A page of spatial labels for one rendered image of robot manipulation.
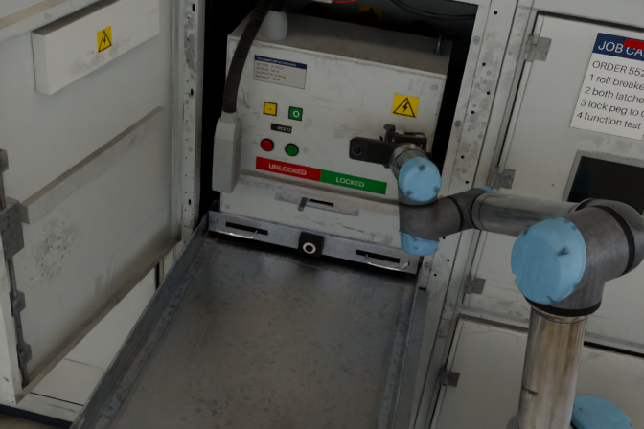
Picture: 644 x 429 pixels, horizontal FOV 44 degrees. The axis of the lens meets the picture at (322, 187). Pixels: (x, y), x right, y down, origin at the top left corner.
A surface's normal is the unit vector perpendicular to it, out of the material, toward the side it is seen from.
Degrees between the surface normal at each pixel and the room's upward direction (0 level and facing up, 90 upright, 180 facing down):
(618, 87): 90
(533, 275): 84
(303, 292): 0
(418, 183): 76
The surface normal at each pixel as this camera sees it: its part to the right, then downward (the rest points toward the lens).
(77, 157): 0.92, 0.28
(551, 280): -0.86, 0.10
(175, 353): 0.11, -0.84
